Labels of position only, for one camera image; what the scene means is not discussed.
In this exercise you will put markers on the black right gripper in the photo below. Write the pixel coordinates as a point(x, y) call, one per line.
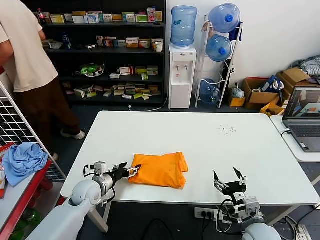
point(235, 188)

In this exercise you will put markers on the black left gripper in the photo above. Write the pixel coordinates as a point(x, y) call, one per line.
point(118, 173)

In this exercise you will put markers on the orange t-shirt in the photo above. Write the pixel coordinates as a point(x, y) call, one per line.
point(160, 171)

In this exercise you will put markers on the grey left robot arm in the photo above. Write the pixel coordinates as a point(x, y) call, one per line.
point(82, 192)

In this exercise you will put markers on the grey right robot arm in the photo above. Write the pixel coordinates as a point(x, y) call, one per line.
point(260, 230)

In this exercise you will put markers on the grey striped clothes pile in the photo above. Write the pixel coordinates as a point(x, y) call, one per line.
point(308, 65)

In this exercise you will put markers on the white power strip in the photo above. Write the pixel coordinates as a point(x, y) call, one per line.
point(303, 232)
point(207, 213)

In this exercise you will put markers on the small yellow box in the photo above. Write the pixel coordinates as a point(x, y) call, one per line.
point(237, 102)

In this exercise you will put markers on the red plastic object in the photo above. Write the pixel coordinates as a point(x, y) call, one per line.
point(46, 183)

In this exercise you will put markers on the yellow crate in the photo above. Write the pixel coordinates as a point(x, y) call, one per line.
point(271, 108)

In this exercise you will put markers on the large open cardboard box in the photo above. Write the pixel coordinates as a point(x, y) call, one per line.
point(260, 98)

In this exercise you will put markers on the grey laptop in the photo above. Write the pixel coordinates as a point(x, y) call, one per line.
point(303, 130)

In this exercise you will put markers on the translucent plastic bag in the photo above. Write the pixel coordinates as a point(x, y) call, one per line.
point(237, 92)

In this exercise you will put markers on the blue water jug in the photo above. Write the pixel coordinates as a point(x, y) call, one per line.
point(222, 17)
point(209, 92)
point(183, 27)
point(217, 47)

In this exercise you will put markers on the flat white medicine box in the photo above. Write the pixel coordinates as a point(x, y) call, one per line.
point(114, 75)

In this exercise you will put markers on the white tape roll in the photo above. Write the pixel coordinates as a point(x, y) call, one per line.
point(255, 90)

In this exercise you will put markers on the white red medicine box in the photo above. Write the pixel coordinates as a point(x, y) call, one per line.
point(125, 70)

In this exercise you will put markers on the white water dispenser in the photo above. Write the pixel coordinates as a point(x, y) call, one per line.
point(182, 82)

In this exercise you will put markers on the light blue crumpled cloth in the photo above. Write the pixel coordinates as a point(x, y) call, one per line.
point(23, 162)

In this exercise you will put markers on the blue white bag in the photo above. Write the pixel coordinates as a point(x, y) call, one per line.
point(268, 83)

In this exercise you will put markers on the green white plastic bag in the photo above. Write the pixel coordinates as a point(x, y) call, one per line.
point(90, 70)

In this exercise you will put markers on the red and white shelf rack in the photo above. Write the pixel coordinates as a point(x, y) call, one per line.
point(25, 200)

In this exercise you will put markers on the green plastic bottle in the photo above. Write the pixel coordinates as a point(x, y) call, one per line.
point(31, 217)

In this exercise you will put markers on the black tripod stand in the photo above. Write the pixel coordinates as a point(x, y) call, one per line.
point(231, 71)

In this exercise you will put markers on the black shelf unit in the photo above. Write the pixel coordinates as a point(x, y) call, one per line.
point(112, 58)

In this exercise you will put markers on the red white paper package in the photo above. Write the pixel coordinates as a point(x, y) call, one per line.
point(6, 150)

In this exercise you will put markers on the brown cardboard box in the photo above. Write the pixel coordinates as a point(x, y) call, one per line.
point(292, 75)

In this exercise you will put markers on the teal white medicine box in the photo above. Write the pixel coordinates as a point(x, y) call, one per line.
point(121, 43)

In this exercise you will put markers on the white paper cup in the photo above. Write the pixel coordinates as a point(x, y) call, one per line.
point(158, 47)

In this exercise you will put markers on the red orange medicine box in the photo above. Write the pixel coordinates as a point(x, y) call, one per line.
point(110, 42)

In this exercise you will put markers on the pink white medicine box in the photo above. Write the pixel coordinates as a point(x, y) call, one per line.
point(99, 41)

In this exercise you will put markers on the white metal jug rack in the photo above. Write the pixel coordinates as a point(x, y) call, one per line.
point(235, 50)

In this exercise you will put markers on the blue plastic bottle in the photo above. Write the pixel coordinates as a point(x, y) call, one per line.
point(66, 41)

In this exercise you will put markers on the dark blue cloth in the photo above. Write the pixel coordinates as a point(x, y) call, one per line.
point(235, 33)

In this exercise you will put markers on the person in white shirt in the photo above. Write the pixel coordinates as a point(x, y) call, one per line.
point(27, 55)

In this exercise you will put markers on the green white medicine box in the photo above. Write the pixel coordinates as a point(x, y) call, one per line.
point(105, 18)
point(141, 18)

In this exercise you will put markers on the blue white medicine box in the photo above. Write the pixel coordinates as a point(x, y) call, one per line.
point(91, 18)

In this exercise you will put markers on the tall pink medicine box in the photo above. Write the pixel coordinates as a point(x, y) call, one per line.
point(151, 15)

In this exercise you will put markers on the yellow white medicine box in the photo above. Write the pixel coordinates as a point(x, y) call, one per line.
point(57, 18)

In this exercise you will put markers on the cola bottle red cap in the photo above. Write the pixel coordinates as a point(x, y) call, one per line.
point(42, 16)

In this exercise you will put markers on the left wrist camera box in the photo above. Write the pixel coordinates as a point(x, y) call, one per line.
point(100, 168)

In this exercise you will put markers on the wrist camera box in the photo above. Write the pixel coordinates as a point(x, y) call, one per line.
point(251, 203)
point(100, 168)

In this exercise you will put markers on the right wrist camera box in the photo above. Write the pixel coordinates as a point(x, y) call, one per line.
point(251, 203)

